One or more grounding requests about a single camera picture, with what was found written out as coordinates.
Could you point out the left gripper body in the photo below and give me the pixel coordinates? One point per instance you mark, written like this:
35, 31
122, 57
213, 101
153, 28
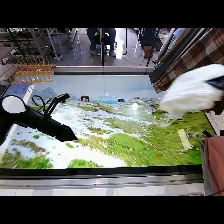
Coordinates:
60, 130

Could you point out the white garment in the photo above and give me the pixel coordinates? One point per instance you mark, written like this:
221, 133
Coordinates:
190, 90

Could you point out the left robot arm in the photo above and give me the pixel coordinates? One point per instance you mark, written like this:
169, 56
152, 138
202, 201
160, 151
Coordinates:
20, 116

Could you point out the person's legs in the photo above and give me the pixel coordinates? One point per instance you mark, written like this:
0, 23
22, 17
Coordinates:
100, 40

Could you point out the checked shirt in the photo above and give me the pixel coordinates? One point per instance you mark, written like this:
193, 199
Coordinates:
196, 53

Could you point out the pink garment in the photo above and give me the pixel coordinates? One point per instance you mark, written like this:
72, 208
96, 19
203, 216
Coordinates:
215, 165

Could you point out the silver frame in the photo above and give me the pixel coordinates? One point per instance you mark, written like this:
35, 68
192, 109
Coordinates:
100, 183

